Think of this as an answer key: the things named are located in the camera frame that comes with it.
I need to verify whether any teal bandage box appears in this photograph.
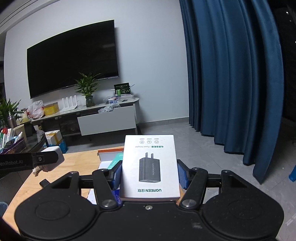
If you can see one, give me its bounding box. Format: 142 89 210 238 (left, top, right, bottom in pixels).
100 152 123 170

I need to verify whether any white plug-in mosquito repeller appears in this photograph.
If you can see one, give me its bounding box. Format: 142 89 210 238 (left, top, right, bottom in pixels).
32 146 65 176

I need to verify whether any white charger box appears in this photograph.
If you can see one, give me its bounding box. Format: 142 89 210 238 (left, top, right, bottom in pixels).
119 135 180 201

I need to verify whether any purple patterned storage tin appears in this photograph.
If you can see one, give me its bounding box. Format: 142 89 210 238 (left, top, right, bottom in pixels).
1 138 26 155

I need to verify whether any orange-rimmed white box lid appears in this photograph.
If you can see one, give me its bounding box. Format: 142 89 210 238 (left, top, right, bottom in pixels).
87 147 124 205

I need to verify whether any black glass side table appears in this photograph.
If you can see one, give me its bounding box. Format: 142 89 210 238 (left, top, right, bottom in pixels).
20 131 49 153

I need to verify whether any wooden table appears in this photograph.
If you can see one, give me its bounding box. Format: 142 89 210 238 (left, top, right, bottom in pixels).
2 146 186 225

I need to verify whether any potted plant with metal pot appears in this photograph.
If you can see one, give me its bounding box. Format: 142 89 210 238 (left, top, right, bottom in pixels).
0 98 22 128

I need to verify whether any yellow white carton on floor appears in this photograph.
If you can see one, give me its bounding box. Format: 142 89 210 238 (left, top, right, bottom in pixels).
45 130 63 146

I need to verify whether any blue bag on floor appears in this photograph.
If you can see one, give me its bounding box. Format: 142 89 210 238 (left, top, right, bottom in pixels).
48 139 68 154

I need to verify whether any white plastic bag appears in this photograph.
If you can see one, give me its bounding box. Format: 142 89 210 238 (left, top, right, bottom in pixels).
27 100 45 119

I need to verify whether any white TV console cabinet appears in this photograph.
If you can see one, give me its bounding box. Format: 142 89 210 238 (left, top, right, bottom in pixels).
32 97 139 138

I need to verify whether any yellow cardboard box on console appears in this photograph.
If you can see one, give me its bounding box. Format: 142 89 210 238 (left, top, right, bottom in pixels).
44 102 59 116

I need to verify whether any white router with antennas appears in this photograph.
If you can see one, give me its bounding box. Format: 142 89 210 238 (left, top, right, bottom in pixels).
60 95 78 112

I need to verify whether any black green display box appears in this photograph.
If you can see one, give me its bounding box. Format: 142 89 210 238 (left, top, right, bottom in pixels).
114 82 131 96

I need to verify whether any potted green plant on console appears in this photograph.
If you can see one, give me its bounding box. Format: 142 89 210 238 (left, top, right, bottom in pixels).
75 73 99 108

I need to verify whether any blue curtain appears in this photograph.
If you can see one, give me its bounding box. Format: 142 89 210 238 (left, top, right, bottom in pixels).
180 1 292 183

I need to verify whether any wall-mounted black television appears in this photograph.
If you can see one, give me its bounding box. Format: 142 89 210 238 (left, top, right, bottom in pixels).
27 20 119 98

